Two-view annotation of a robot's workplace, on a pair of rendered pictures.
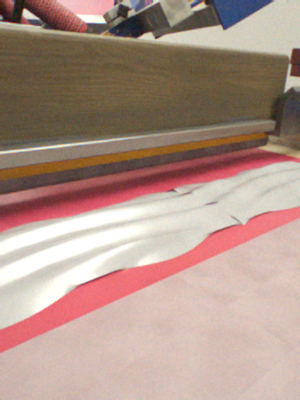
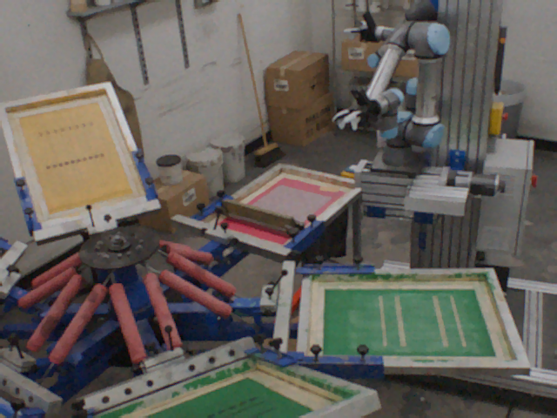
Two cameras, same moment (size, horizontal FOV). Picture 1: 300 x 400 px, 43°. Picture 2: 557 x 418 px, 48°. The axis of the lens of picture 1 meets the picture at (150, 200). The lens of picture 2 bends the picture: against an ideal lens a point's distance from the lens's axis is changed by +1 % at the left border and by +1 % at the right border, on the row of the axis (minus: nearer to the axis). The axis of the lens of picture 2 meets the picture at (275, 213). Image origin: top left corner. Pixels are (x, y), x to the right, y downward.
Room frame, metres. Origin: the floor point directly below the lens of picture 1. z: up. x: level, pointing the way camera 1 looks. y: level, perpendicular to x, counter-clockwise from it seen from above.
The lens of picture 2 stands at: (0.68, 2.69, 2.52)
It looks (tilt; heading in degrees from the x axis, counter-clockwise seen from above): 29 degrees down; 260
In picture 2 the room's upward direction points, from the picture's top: 5 degrees counter-clockwise
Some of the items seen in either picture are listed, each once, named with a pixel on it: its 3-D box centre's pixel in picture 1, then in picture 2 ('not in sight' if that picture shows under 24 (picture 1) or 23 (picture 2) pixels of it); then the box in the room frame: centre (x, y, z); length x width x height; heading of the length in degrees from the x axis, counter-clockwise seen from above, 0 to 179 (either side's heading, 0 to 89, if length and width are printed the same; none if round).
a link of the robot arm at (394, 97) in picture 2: not in sight; (388, 101); (-0.22, 0.40, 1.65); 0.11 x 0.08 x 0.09; 33
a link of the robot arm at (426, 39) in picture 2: not in sight; (426, 88); (-0.45, 0.26, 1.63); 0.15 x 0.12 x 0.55; 123
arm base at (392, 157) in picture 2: not in sight; (398, 150); (-0.37, 0.15, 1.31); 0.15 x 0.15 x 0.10
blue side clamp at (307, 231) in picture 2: not in sight; (303, 239); (0.13, 0.24, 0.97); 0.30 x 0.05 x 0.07; 43
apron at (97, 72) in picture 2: not in sight; (105, 104); (1.07, -1.93, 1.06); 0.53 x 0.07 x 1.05; 43
